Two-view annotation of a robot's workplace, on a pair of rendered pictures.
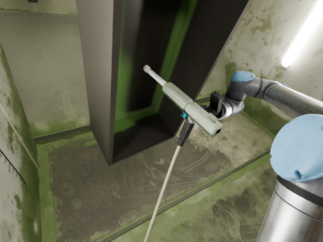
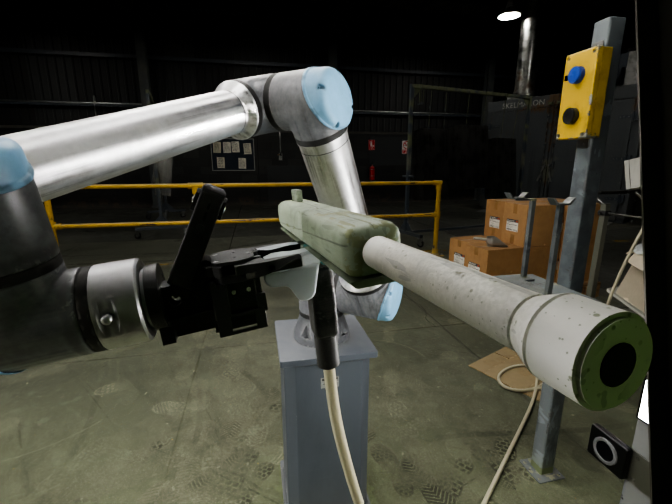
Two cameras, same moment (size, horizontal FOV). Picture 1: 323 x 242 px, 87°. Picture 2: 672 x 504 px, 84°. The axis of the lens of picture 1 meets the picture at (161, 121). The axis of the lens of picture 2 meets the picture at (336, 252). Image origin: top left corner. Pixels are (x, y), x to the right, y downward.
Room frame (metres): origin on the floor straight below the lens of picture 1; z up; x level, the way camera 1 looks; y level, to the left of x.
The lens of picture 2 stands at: (0.93, 0.09, 1.22)
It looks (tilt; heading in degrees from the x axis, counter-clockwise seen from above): 13 degrees down; 204
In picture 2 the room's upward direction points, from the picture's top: straight up
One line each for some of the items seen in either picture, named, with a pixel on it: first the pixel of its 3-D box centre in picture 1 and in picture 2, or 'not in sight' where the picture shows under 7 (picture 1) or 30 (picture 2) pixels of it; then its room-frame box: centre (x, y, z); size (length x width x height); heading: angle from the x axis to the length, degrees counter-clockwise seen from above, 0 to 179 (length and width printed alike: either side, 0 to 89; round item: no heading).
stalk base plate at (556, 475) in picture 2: not in sight; (541, 468); (-0.57, 0.34, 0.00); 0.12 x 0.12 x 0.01; 36
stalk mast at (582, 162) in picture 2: not in sight; (570, 277); (-0.57, 0.34, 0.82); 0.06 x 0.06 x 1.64; 36
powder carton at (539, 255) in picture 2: not in sight; (528, 261); (-2.84, 0.37, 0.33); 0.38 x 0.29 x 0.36; 135
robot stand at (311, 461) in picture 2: not in sight; (322, 415); (-0.13, -0.43, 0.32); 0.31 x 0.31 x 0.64; 36
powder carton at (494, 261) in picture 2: not in sight; (492, 265); (-2.59, 0.07, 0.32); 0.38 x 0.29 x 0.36; 133
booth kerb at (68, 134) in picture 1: (155, 112); not in sight; (1.79, 0.10, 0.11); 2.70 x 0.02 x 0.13; 126
